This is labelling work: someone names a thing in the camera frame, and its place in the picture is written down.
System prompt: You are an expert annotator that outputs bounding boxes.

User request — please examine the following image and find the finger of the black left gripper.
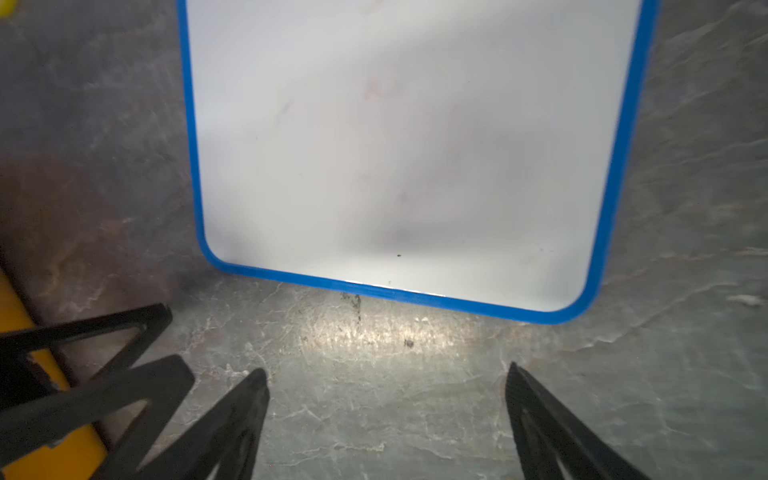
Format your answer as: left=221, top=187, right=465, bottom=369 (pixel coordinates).
left=1, top=355, right=194, bottom=479
left=1, top=303, right=173, bottom=384

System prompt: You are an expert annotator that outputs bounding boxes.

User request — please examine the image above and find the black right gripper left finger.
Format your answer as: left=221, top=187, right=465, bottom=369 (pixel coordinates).
left=134, top=368, right=270, bottom=479

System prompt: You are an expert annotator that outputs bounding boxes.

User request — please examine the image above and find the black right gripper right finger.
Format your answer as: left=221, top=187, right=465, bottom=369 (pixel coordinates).
left=505, top=363, right=647, bottom=480

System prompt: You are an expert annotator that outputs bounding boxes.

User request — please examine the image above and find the blue-framed whiteboard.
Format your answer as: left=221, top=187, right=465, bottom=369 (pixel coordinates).
left=177, top=1, right=660, bottom=325

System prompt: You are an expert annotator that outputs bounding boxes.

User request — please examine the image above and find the yellow storage tray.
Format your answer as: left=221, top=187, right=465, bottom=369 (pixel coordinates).
left=1, top=275, right=108, bottom=479

